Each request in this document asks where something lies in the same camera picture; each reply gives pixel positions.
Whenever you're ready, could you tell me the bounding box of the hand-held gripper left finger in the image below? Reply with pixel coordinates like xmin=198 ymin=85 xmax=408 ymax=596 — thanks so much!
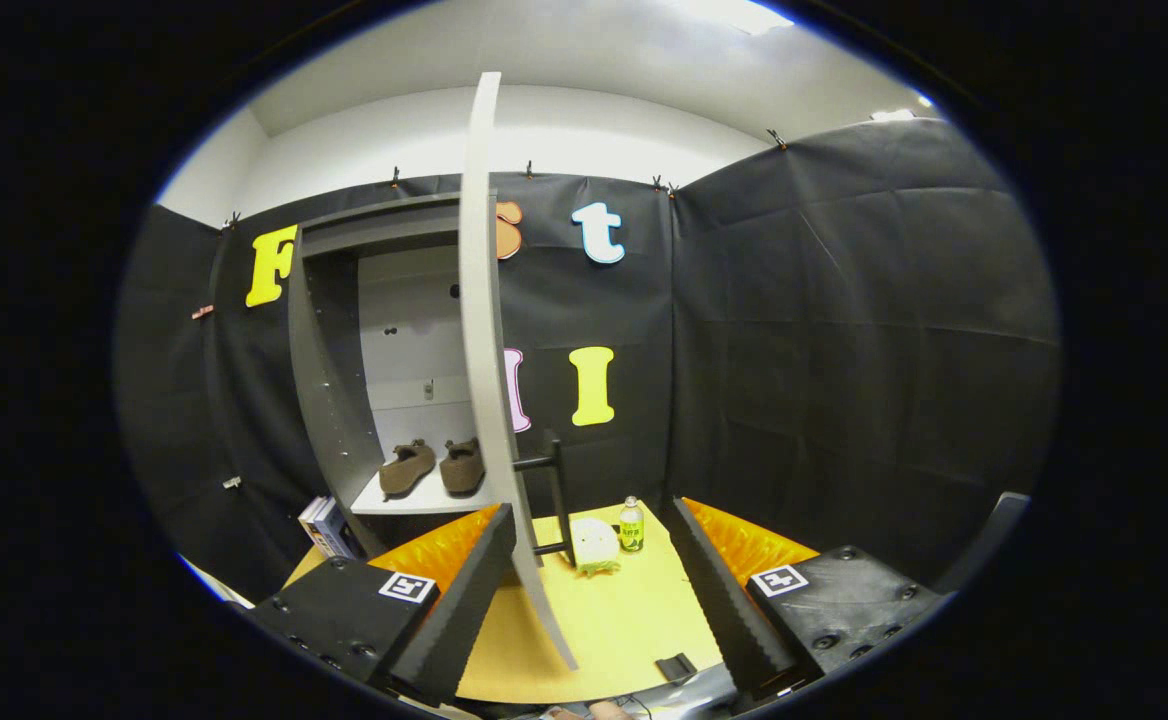
xmin=244 ymin=503 xmax=518 ymax=707

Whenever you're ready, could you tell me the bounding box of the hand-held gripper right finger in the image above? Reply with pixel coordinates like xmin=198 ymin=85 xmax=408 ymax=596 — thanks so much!
xmin=669 ymin=497 xmax=955 ymax=701

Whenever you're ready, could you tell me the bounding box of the brown fuzzy shoe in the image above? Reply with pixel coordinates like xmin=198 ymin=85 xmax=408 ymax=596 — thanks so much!
xmin=378 ymin=438 xmax=437 ymax=499
xmin=439 ymin=436 xmax=486 ymax=496

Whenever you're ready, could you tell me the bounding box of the black door handle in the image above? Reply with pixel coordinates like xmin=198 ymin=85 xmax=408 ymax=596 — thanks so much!
xmin=512 ymin=430 xmax=577 ymax=568

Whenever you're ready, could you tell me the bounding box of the gray shoe cabinet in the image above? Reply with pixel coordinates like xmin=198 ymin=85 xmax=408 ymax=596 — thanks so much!
xmin=287 ymin=192 xmax=495 ymax=561

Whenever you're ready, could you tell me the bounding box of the beige shoe cabinet door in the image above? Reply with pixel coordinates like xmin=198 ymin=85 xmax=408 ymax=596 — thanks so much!
xmin=457 ymin=72 xmax=580 ymax=671

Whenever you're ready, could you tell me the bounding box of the yellow plush toy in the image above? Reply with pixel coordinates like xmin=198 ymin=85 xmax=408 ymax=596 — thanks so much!
xmin=571 ymin=517 xmax=623 ymax=578

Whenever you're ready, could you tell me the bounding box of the blue book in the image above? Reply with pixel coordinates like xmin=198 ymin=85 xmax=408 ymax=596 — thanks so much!
xmin=312 ymin=497 xmax=360 ymax=561

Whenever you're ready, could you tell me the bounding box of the gray curved chair back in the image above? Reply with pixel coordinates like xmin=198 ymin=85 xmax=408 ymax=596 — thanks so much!
xmin=934 ymin=490 xmax=1032 ymax=596

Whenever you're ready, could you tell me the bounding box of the black backdrop cloth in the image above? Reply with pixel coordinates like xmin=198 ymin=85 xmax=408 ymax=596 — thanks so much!
xmin=114 ymin=118 xmax=1060 ymax=601

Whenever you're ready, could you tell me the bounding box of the short ceiling light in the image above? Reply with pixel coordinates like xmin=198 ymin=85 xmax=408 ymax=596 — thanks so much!
xmin=869 ymin=95 xmax=935 ymax=123

